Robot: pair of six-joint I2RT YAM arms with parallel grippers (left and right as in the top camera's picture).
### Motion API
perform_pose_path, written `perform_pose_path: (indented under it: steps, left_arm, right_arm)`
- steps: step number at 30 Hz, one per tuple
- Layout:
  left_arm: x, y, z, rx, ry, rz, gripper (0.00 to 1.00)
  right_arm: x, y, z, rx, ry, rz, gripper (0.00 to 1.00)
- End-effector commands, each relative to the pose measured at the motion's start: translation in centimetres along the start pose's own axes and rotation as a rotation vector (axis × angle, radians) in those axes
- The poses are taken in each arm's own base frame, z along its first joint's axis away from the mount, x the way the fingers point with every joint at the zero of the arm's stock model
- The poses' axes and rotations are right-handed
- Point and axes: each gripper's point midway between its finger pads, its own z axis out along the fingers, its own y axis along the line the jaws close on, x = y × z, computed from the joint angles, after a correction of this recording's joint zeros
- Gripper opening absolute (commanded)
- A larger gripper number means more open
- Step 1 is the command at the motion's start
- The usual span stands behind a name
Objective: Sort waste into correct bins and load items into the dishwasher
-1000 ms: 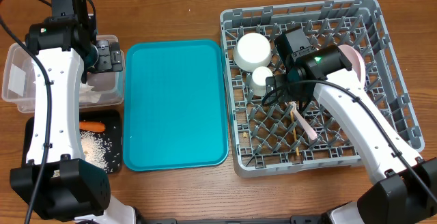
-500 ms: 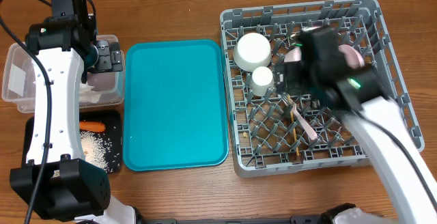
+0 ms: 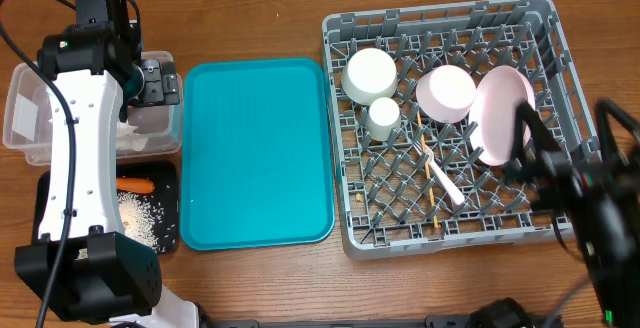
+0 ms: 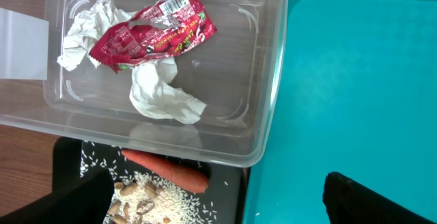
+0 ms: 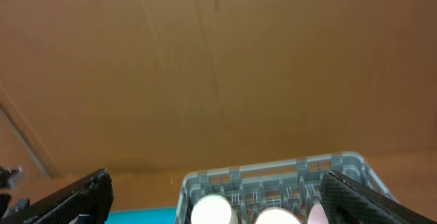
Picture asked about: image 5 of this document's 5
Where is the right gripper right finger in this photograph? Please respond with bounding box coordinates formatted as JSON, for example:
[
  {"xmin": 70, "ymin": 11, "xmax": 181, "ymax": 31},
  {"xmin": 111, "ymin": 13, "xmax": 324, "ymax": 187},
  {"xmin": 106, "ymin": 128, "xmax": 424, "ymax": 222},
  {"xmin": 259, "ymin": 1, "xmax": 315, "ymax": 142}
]
[{"xmin": 321, "ymin": 171, "xmax": 436, "ymax": 224}]

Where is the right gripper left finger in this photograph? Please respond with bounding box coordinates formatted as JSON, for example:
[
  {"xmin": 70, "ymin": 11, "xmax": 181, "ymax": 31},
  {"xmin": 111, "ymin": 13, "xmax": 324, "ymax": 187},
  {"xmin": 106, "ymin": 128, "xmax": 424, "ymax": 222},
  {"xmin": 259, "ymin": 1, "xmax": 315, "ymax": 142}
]
[{"xmin": 0, "ymin": 168, "xmax": 115, "ymax": 224}]

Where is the cream plastic cup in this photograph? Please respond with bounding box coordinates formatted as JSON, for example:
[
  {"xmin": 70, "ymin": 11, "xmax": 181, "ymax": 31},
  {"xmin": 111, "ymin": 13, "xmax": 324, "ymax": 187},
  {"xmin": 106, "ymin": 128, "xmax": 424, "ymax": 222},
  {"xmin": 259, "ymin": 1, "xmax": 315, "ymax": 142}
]
[{"xmin": 255, "ymin": 208, "xmax": 300, "ymax": 224}]

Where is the cream bowl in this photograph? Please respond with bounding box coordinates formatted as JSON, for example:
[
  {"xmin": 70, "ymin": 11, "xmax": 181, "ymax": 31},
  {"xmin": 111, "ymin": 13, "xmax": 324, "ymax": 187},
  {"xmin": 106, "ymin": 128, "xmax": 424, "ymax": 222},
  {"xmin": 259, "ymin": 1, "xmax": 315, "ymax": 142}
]
[{"xmin": 191, "ymin": 195, "xmax": 239, "ymax": 224}]

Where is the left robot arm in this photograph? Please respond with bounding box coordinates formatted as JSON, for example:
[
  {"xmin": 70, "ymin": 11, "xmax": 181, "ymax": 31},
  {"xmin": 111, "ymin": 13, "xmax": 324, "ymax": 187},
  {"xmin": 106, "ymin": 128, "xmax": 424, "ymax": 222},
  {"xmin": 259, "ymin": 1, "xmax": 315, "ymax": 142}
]
[{"xmin": 1, "ymin": 167, "xmax": 30, "ymax": 220}]

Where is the grey plastic dish rack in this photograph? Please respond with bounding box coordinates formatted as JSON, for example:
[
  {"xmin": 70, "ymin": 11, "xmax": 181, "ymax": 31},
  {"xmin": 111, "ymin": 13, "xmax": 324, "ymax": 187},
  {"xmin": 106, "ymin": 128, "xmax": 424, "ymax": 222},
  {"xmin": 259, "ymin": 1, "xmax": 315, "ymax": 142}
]
[{"xmin": 175, "ymin": 152, "xmax": 394, "ymax": 224}]

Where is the teal plastic serving tray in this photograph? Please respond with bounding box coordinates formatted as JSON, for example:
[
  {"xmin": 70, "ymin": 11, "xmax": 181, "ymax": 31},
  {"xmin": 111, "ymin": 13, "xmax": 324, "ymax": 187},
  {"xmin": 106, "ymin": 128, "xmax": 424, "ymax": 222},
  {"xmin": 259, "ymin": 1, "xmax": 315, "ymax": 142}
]
[{"xmin": 105, "ymin": 208, "xmax": 176, "ymax": 224}]

